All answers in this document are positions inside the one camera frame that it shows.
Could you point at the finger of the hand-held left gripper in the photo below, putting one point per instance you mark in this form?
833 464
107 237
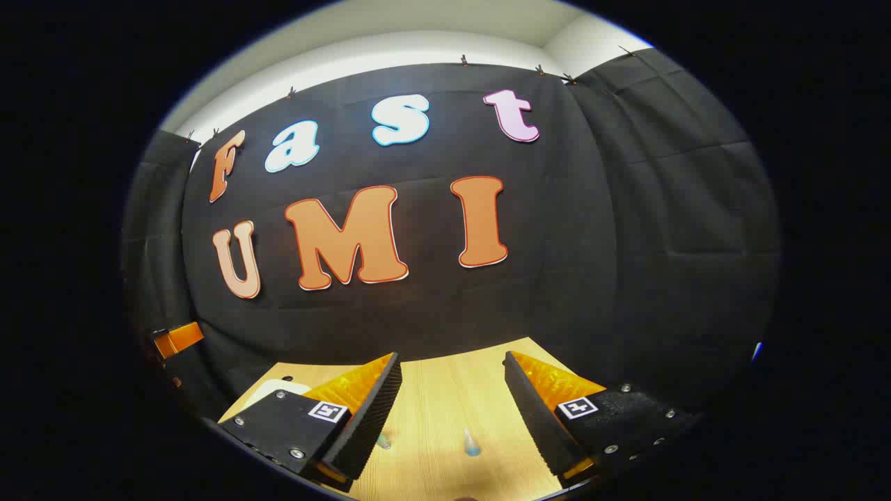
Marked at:
179 339

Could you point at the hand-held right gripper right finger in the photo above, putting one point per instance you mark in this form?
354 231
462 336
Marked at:
532 410

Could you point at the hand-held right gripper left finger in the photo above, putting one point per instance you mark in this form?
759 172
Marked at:
372 410

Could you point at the blue skin care bottle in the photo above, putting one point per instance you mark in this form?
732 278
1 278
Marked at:
383 441

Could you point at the white and blue tube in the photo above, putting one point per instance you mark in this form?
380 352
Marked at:
472 445

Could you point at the cream yellow-trimmed suitcase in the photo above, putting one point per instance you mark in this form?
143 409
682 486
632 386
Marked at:
278 388

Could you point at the black backdrop cloth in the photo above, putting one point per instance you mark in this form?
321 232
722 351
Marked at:
592 243

